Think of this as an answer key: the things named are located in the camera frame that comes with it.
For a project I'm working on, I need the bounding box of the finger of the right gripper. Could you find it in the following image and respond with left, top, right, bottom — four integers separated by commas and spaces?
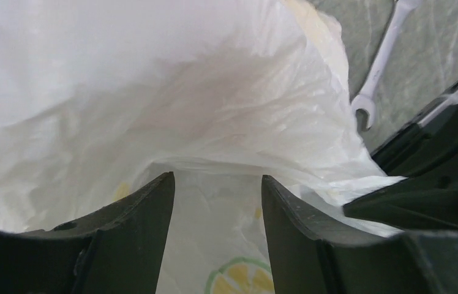
343, 176, 458, 230

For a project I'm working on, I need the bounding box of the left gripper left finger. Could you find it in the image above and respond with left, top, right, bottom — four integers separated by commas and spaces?
0, 172, 175, 293

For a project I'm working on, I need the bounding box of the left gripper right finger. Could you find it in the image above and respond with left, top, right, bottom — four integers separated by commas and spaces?
261, 175, 458, 293

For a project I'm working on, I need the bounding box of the white plastic bag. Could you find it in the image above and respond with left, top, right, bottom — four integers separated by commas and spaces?
0, 1, 400, 293

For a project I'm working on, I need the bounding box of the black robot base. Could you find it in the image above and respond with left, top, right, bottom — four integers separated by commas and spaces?
370, 56, 458, 179

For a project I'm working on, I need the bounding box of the silver wrench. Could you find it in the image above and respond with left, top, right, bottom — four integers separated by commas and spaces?
351, 0, 422, 131

